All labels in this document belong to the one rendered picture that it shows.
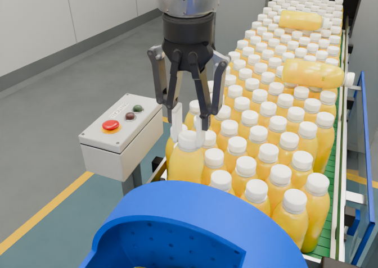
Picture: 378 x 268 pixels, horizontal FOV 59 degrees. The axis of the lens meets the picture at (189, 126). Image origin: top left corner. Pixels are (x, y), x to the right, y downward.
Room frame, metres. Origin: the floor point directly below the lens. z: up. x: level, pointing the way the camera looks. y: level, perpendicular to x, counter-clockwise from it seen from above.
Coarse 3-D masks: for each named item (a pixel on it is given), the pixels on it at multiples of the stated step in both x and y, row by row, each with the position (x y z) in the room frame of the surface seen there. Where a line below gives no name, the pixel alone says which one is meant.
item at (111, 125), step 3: (108, 120) 0.61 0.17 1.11; (111, 120) 0.61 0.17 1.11; (114, 120) 0.61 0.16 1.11; (105, 123) 0.60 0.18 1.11; (108, 123) 0.60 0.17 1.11; (111, 123) 0.60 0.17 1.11; (114, 123) 0.60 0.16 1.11; (117, 123) 0.60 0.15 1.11; (102, 126) 0.59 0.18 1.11; (105, 126) 0.59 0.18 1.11; (108, 126) 0.59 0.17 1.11; (111, 126) 0.59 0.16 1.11; (114, 126) 0.59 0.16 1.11; (117, 126) 0.59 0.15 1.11; (105, 129) 0.58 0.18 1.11; (108, 129) 0.58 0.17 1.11; (111, 129) 0.58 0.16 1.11
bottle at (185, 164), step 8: (176, 152) 0.48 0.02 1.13; (184, 152) 0.47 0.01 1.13; (192, 152) 0.48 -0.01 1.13; (200, 152) 0.49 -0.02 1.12; (176, 160) 0.47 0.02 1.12; (184, 160) 0.46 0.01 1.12; (192, 160) 0.47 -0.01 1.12; (200, 160) 0.47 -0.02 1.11; (176, 168) 0.46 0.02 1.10; (184, 168) 0.46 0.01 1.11; (192, 168) 0.46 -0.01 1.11; (200, 168) 0.47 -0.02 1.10; (168, 176) 0.48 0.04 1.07; (176, 176) 0.46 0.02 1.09; (184, 176) 0.46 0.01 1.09; (192, 176) 0.46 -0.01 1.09; (200, 176) 0.47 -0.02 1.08
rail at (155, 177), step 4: (164, 160) 0.63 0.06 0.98; (160, 164) 0.62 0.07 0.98; (164, 164) 0.63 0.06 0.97; (160, 168) 0.61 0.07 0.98; (164, 168) 0.62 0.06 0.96; (156, 172) 0.59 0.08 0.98; (160, 172) 0.60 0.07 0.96; (152, 176) 0.57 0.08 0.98; (156, 176) 0.59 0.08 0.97; (160, 176) 0.60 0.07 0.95; (148, 180) 0.56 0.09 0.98; (152, 180) 0.57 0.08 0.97; (156, 180) 0.58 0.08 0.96
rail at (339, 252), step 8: (344, 48) 1.43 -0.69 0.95; (344, 56) 1.33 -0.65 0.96; (344, 64) 1.23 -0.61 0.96; (344, 88) 1.01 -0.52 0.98; (344, 96) 0.95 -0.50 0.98; (344, 104) 0.90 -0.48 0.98; (344, 112) 0.85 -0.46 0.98; (344, 120) 0.81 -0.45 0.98; (344, 128) 0.77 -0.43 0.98; (344, 136) 0.73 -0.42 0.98; (344, 144) 0.70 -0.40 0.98; (344, 152) 0.66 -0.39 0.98; (344, 160) 0.63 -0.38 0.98; (344, 168) 0.60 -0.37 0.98; (344, 176) 0.57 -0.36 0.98; (344, 184) 0.55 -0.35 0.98; (344, 192) 0.53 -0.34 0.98; (344, 200) 0.50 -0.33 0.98; (336, 232) 0.44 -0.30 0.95; (336, 240) 0.42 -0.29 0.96; (336, 248) 0.40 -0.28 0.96; (336, 256) 0.38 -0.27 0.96
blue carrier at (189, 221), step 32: (160, 192) 0.28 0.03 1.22; (192, 192) 0.27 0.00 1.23; (224, 192) 0.28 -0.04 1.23; (128, 224) 0.32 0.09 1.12; (160, 224) 0.30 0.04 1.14; (192, 224) 0.23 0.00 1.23; (224, 224) 0.23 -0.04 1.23; (256, 224) 0.24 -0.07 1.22; (96, 256) 0.28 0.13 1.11; (128, 256) 0.32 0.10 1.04; (160, 256) 0.30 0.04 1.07; (192, 256) 0.29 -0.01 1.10; (224, 256) 0.27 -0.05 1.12; (256, 256) 0.21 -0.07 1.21; (288, 256) 0.22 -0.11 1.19
